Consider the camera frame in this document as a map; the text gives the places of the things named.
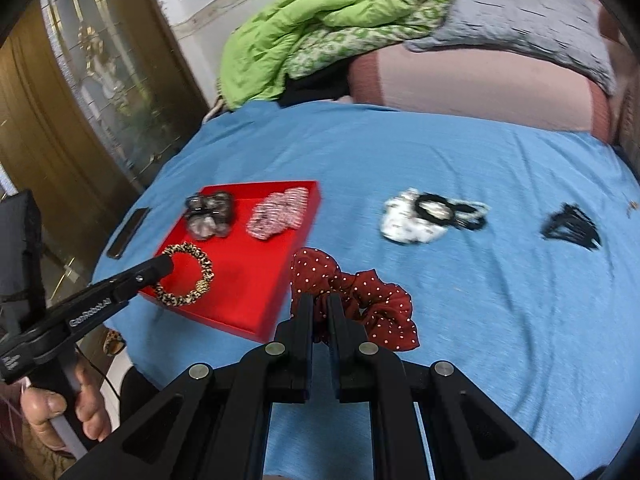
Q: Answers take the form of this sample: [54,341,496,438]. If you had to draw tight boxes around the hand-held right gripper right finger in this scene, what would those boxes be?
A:
[327,294,576,480]

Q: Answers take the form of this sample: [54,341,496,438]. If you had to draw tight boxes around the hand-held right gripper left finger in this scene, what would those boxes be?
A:
[65,294,316,480]

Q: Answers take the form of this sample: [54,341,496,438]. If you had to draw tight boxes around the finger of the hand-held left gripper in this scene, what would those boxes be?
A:
[116,254,177,300]

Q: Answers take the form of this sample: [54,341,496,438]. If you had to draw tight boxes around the red white-dotted scrunchie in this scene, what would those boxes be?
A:
[290,247,421,352]

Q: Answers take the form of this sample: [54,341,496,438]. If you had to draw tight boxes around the leopard print scrunchie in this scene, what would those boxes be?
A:
[150,241,215,307]

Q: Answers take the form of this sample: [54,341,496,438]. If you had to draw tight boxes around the red tray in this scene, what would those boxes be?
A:
[139,180,321,345]

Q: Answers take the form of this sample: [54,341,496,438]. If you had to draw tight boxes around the white printed scrunchie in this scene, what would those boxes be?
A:
[380,189,446,245]

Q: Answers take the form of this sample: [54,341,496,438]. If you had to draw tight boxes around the black scrunchie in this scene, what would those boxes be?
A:
[412,192,458,223]

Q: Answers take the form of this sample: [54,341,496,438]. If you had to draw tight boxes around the pearl bead bracelet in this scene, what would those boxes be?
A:
[450,201,490,232]

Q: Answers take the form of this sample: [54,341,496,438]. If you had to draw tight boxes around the person's left hand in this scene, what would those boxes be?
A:
[20,350,113,461]

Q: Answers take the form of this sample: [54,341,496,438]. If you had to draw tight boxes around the black phone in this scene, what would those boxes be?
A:
[106,206,151,260]

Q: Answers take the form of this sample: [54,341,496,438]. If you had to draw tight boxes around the leopard print cloth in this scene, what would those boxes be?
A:
[102,329,127,357]

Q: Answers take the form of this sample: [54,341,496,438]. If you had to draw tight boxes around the dark grey flower scrunchie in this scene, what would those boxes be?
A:
[183,189,236,239]

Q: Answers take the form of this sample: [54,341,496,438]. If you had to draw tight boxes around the pink white striped scrunchie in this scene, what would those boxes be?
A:
[246,186,310,241]

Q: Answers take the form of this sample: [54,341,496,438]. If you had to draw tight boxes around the blue bed sheet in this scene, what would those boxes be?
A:
[90,100,640,480]

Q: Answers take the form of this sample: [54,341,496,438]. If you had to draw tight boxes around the wooden door with glass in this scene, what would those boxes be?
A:
[0,0,211,281]

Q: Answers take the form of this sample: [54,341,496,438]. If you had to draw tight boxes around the black cloth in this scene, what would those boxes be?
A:
[277,72,353,108]

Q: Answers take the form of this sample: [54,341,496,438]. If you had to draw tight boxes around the green quilted blanket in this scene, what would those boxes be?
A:
[220,0,396,111]

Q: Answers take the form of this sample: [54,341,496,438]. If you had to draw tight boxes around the pink pillow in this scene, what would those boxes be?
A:
[347,42,613,141]

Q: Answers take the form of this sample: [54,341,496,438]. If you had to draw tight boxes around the green white patterned blanket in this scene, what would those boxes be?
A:
[282,0,453,78]

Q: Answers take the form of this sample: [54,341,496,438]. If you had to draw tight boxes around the grey quilted pillow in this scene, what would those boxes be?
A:
[402,0,618,96]

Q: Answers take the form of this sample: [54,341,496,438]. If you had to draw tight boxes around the brown cushion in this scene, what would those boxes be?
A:
[598,7,623,43]

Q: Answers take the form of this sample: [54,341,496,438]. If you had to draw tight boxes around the thin black cable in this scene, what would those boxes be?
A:
[75,342,123,398]

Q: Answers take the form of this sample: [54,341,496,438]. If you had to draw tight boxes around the beige woven strap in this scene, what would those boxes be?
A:
[202,96,227,123]

